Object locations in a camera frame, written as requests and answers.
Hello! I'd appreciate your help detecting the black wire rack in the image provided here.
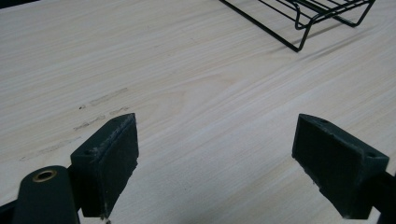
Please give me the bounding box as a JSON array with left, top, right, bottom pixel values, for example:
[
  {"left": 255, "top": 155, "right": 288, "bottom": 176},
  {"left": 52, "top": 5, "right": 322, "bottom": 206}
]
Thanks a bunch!
[{"left": 219, "top": 0, "right": 376, "bottom": 53}]

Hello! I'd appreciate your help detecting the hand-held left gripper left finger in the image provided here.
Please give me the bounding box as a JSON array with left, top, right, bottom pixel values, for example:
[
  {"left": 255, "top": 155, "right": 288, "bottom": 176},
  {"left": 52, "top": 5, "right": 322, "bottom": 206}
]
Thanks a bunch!
[{"left": 70, "top": 112, "right": 140, "bottom": 218}]

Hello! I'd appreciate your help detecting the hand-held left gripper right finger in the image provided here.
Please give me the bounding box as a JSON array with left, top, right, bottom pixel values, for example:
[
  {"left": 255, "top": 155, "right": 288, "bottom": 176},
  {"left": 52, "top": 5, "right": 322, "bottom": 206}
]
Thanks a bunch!
[{"left": 291, "top": 113, "right": 390, "bottom": 220}]

